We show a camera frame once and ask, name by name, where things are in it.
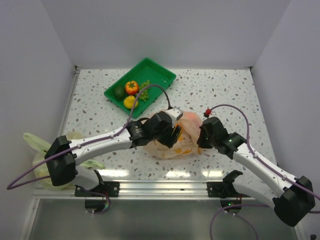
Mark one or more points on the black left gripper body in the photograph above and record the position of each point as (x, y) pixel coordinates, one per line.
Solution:
(165, 137)

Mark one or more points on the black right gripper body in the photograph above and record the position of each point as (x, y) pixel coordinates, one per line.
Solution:
(205, 141)

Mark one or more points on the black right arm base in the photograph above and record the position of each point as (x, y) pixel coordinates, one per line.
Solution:
(225, 188)

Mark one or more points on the aluminium front rail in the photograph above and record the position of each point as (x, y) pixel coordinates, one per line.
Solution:
(183, 189)

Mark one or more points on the aluminium side rail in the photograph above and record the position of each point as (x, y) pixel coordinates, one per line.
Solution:
(77, 71)

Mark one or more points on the green translucent plastic bag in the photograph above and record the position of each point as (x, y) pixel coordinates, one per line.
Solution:
(42, 146)

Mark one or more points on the green lime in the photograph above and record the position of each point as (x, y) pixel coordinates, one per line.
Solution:
(119, 92)

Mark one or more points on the green plastic tray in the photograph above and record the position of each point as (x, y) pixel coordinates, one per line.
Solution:
(145, 70)

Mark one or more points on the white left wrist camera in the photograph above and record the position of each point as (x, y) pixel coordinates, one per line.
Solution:
(175, 114)

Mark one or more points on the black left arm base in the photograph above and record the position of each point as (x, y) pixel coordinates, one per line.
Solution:
(89, 183)

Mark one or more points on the red cable connector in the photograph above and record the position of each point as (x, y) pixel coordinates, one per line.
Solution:
(207, 113)

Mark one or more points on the red fruit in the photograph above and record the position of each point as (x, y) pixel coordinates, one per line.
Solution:
(132, 88)

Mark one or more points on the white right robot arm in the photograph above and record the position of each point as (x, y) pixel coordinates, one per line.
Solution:
(290, 197)

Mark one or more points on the yellow lemon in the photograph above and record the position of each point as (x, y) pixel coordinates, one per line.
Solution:
(129, 102)

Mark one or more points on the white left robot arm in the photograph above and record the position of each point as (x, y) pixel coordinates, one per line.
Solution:
(64, 157)

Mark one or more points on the green grape bunch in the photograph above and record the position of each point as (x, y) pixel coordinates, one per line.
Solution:
(144, 96)

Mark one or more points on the orange translucent plastic bag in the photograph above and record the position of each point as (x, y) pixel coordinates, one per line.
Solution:
(186, 144)

